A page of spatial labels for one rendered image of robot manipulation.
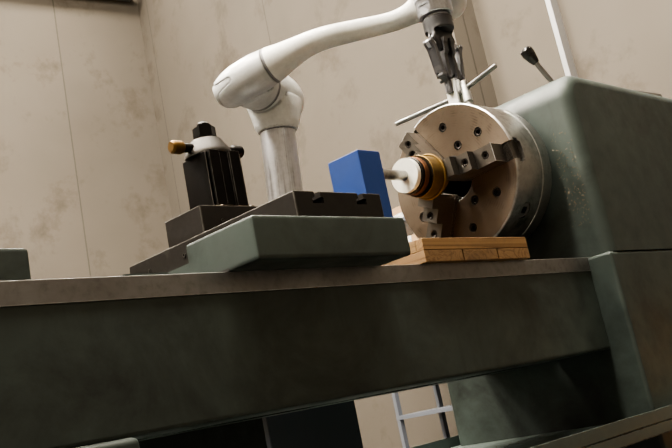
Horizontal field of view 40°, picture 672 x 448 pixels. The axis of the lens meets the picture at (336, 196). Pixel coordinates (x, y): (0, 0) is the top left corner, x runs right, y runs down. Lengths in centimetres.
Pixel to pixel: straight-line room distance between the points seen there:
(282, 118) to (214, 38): 719
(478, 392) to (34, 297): 125
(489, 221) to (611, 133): 37
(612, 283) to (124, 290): 108
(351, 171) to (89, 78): 929
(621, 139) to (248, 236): 112
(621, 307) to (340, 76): 607
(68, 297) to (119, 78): 996
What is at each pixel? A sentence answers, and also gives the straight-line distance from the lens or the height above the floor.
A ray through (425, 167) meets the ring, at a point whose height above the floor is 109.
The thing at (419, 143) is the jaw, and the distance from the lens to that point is 192.
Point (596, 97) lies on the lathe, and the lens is 206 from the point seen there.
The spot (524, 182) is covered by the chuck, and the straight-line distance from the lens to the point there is 184.
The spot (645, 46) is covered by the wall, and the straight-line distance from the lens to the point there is 562.
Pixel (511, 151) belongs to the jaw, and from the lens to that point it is 183.
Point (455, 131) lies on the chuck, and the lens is 191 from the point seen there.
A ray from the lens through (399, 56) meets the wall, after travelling 716.
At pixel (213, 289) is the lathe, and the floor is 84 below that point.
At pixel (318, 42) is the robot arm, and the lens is 241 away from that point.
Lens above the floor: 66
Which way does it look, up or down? 13 degrees up
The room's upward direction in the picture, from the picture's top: 12 degrees counter-clockwise
